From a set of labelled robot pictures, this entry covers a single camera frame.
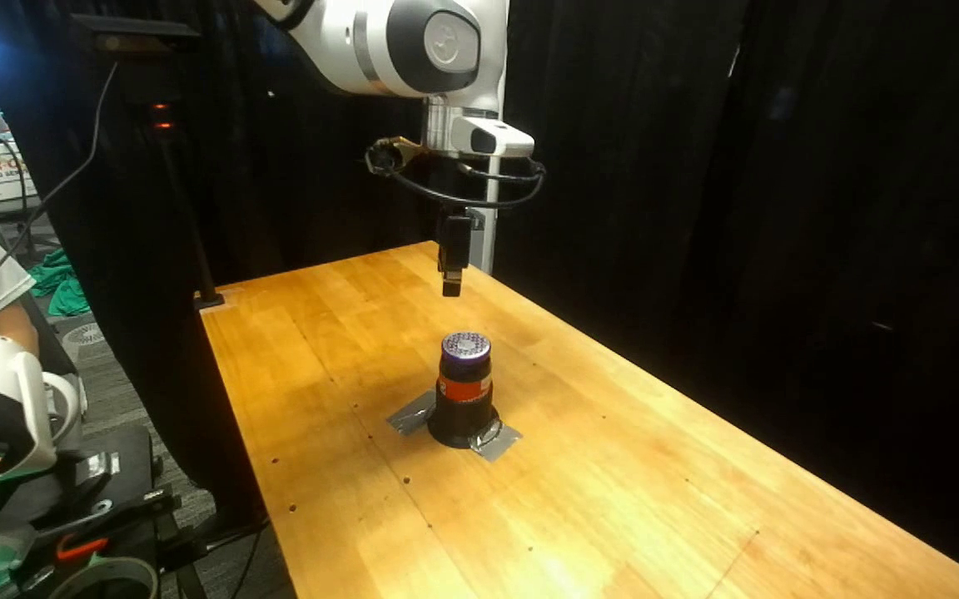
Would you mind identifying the large grey duct tape piece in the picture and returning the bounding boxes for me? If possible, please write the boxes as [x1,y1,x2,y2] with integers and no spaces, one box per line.
[467,421,524,462]

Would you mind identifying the green cable pile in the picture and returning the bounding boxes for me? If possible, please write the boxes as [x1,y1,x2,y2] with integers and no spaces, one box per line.
[23,242,93,322]

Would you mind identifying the orange handled tool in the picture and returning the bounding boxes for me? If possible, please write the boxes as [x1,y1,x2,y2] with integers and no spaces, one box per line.
[53,533,114,564]

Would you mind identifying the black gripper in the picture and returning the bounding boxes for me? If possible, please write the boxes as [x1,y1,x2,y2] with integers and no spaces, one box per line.
[423,147,494,298]

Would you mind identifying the black curtain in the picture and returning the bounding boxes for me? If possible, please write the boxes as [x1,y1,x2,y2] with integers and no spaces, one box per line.
[497,0,959,561]
[0,0,494,528]

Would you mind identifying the black equipment bag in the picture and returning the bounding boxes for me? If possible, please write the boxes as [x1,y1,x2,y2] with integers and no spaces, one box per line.
[6,416,222,599]

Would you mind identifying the small grey duct tape piece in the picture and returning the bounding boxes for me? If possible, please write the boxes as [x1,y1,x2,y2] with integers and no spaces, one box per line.
[387,393,439,438]

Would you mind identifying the black camera tripod stand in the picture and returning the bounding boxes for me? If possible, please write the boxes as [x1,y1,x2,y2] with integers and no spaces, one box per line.
[65,10,227,308]

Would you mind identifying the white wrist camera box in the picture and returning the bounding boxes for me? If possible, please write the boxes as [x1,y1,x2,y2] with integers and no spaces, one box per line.
[450,110,539,162]

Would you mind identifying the black looped camera cable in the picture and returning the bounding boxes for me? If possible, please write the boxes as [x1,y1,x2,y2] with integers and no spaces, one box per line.
[364,132,550,213]

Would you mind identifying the person's bare forearm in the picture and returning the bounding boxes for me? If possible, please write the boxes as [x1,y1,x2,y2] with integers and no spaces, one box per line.
[0,298,47,359]

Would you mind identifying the dark cup with orange band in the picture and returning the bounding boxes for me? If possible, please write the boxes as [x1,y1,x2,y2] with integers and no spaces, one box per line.
[425,329,501,454]

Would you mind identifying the thin black hanging cable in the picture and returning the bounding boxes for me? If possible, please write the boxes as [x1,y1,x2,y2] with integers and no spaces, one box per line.
[0,59,122,326]

